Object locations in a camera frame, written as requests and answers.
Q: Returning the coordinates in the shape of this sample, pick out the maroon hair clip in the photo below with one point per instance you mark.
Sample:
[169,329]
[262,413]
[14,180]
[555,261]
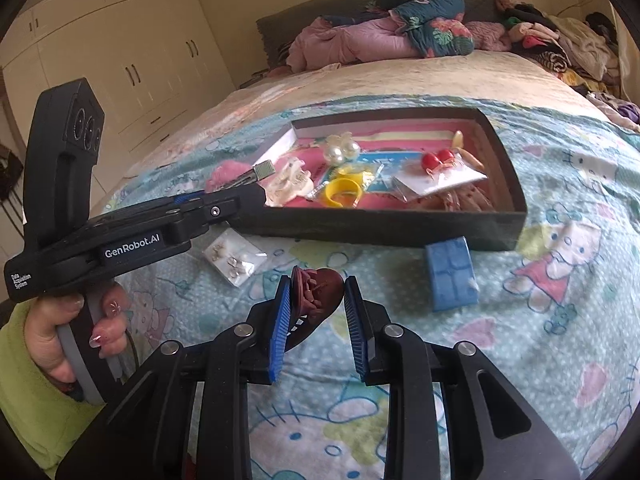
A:
[320,300]

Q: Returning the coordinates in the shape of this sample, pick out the pile of clothes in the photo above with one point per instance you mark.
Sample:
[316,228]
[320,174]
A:
[575,45]

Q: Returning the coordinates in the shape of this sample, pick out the cream hair claw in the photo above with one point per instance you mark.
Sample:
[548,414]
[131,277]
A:
[292,180]

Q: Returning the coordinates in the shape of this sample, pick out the small blue box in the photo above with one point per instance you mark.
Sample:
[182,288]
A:
[450,275]

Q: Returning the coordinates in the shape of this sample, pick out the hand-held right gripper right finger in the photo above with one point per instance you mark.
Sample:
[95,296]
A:
[357,332]

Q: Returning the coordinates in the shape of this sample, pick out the person's left hand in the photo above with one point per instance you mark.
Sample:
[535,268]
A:
[45,335]

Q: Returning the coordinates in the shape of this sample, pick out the pearl earrings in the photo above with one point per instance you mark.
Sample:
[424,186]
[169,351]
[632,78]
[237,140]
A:
[350,150]

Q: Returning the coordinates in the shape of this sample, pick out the person's left forearm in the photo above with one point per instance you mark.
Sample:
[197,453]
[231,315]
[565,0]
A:
[30,410]

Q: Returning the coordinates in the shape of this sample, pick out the red ball earrings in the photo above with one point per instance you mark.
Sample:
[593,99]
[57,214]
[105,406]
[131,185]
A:
[430,161]

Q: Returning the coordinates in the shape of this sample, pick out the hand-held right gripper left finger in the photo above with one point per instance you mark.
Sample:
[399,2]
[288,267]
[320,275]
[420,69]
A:
[280,330]

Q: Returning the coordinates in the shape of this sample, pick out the dark shallow cardboard box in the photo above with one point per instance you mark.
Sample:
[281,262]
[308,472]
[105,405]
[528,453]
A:
[375,232]

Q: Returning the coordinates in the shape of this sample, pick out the purple and white clothes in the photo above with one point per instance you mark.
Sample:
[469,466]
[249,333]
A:
[625,110]

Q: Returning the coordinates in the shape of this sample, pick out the orange hair clip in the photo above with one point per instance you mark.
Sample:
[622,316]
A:
[470,156]

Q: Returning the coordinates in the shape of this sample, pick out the pink fluffy hair clip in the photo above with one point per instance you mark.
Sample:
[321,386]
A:
[225,175]

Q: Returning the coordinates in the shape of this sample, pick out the bed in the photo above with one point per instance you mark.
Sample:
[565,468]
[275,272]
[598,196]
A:
[450,80]

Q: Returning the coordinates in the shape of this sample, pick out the small earrings in clear bag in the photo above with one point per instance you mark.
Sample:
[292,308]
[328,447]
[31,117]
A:
[232,257]

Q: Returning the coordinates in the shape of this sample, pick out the cream wardrobe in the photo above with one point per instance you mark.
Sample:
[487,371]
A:
[125,35]

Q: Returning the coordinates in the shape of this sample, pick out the cartoon cat printed blanket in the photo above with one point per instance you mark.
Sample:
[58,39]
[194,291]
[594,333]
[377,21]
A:
[550,335]

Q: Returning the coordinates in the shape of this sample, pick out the peach floral blanket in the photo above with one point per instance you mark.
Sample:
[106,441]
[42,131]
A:
[260,100]

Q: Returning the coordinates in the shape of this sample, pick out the dark metal rack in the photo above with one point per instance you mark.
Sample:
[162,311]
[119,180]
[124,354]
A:
[10,170]

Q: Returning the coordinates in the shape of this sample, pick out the grey padded headboard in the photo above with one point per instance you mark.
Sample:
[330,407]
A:
[280,30]

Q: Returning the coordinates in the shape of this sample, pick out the pink quilt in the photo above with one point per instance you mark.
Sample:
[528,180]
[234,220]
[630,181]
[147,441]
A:
[360,42]

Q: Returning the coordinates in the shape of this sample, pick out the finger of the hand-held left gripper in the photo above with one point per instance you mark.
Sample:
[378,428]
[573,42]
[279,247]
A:
[230,207]

